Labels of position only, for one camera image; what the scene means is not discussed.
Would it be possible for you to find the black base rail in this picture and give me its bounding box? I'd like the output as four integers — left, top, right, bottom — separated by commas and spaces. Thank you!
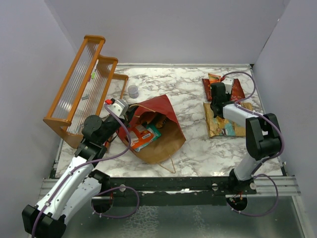
80, 173, 257, 207

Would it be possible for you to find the small clear plastic cup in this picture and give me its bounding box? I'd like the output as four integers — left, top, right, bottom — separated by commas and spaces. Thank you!
128, 85, 139, 99

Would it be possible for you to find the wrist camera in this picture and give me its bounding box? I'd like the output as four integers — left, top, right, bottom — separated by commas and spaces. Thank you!
104, 99, 129, 119
221, 77, 234, 101

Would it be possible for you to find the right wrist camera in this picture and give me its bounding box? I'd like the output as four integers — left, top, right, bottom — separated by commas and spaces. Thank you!
221, 77, 234, 101

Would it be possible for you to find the teal snack packet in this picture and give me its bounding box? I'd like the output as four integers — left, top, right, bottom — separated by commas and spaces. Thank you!
146, 123, 161, 142

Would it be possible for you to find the orange wooden tiered rack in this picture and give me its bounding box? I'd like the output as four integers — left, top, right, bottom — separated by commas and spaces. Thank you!
43, 35, 129, 148

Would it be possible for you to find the red brown paper bag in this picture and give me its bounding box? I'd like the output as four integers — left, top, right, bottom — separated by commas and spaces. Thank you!
127, 95, 186, 165

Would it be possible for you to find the orange Fox's candy bag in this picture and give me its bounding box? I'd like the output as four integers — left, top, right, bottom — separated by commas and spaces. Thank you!
208, 73, 225, 85
129, 125, 155, 152

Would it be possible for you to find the golden chip bag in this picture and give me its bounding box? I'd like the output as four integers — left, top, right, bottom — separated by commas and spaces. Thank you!
203, 103, 246, 138

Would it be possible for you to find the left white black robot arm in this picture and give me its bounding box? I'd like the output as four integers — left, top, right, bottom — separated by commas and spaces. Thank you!
22, 106, 133, 238

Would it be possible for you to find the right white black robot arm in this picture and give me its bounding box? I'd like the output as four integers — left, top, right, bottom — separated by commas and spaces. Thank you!
210, 82, 284, 194

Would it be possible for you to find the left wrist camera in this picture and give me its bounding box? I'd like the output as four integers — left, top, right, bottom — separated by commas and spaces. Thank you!
104, 99, 129, 119

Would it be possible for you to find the red Doritos chip bag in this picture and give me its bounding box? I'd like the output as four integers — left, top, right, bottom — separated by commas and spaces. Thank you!
202, 78, 245, 102

